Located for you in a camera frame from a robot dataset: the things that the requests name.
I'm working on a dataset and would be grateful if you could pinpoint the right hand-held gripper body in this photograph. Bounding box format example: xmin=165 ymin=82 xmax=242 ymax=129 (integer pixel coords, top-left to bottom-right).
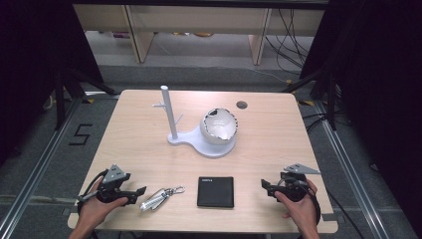
xmin=274 ymin=162 xmax=321 ymax=203

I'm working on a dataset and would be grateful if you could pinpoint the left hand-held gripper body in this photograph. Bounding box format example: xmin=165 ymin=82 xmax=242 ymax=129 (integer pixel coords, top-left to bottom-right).
xmin=96 ymin=163 xmax=140 ymax=204

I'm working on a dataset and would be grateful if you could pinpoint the person's right hand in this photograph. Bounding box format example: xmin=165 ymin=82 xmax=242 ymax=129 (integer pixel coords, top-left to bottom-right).
xmin=274 ymin=178 xmax=318 ymax=231

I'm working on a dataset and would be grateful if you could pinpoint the person's left hand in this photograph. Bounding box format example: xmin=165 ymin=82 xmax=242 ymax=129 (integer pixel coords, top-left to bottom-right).
xmin=77 ymin=180 xmax=129 ymax=231

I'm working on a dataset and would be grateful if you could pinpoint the silver key bunch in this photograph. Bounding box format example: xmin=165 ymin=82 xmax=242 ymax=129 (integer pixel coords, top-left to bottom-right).
xmin=138 ymin=185 xmax=186 ymax=212

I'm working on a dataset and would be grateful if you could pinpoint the black wallet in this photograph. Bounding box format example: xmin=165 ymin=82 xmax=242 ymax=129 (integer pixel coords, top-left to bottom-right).
xmin=196 ymin=175 xmax=236 ymax=209

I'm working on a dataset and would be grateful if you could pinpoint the white bowl with jagged rim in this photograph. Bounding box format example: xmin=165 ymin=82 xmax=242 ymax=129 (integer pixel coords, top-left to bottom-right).
xmin=199 ymin=107 xmax=239 ymax=146

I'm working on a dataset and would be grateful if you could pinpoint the black metal stand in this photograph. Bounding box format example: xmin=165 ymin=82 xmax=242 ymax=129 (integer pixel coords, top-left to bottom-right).
xmin=54 ymin=66 xmax=117 ymax=131
xmin=281 ymin=64 xmax=340 ymax=132

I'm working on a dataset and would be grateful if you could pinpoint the black curtain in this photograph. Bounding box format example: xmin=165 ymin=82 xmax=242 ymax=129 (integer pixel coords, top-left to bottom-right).
xmin=299 ymin=0 xmax=422 ymax=231
xmin=0 ymin=0 xmax=105 ymax=167

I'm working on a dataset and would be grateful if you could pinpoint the beige wooden desk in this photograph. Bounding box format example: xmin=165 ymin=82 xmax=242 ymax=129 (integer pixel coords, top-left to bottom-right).
xmin=73 ymin=3 xmax=326 ymax=66

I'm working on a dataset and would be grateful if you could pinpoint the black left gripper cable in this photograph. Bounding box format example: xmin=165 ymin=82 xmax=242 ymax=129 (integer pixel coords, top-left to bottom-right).
xmin=76 ymin=168 xmax=109 ymax=215

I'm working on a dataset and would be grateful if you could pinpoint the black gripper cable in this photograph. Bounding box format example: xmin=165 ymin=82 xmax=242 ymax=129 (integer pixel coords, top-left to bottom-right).
xmin=300 ymin=180 xmax=322 ymax=227
xmin=76 ymin=168 xmax=109 ymax=215

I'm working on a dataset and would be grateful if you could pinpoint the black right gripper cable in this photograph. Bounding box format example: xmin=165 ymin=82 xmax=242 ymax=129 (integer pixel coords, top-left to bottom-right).
xmin=300 ymin=180 xmax=322 ymax=227

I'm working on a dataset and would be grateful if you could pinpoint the black floor cable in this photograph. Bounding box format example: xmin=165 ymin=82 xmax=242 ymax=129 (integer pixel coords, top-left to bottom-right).
xmin=325 ymin=188 xmax=366 ymax=239

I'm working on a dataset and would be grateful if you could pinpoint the aluminium floor rail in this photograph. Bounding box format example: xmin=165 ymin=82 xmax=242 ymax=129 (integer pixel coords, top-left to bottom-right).
xmin=313 ymin=99 xmax=393 ymax=239
xmin=0 ymin=96 xmax=84 ymax=239

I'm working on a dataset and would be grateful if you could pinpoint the white stand with post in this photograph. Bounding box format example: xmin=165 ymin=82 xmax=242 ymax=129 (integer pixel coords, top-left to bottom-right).
xmin=151 ymin=85 xmax=238 ymax=159

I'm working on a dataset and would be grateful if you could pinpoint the white floor cable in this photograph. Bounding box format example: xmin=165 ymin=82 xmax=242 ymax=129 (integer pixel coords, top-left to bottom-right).
xmin=245 ymin=65 xmax=291 ymax=85

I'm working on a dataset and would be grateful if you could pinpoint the black cable bundle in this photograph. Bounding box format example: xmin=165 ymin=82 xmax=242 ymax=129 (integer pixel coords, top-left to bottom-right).
xmin=264 ymin=8 xmax=315 ymax=76

